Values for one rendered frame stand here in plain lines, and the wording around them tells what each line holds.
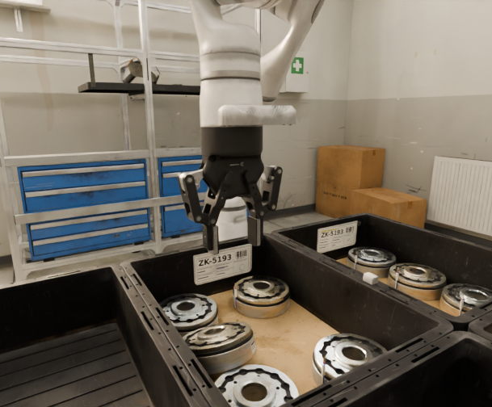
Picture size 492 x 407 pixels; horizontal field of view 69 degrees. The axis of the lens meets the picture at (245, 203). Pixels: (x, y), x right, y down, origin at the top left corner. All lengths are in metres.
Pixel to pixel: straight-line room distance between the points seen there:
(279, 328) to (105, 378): 0.27
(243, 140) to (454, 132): 3.48
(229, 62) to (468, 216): 3.40
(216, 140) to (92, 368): 0.36
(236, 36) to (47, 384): 0.49
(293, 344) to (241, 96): 0.37
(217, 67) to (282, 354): 0.40
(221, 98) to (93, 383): 0.40
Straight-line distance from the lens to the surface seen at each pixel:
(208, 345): 0.49
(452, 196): 3.73
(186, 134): 3.45
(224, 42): 0.42
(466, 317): 0.53
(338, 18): 4.59
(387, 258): 0.85
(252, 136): 0.41
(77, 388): 0.56
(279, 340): 0.59
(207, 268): 0.69
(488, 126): 3.70
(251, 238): 0.48
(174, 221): 2.59
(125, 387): 0.54
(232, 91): 0.41
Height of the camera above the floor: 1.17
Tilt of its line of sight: 14 degrees down
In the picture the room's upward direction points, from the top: straight up
